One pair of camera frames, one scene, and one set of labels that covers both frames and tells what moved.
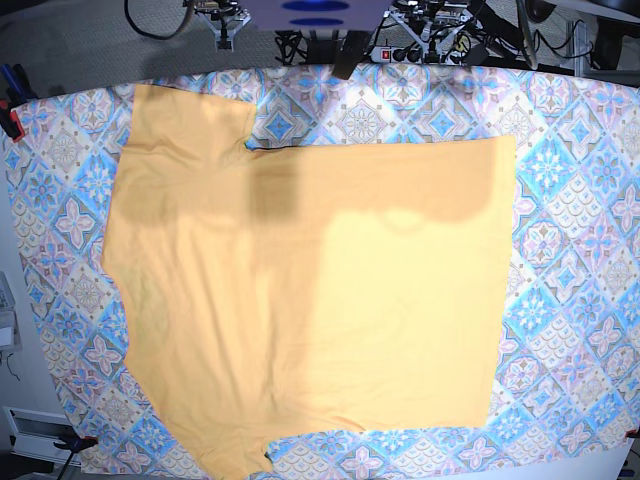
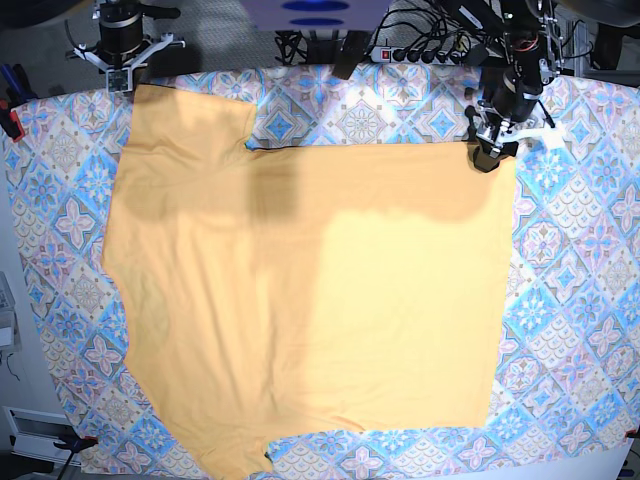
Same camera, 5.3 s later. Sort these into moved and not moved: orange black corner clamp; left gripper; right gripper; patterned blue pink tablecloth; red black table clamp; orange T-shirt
Moved: left gripper; right gripper
Not moved: orange T-shirt; patterned blue pink tablecloth; orange black corner clamp; red black table clamp
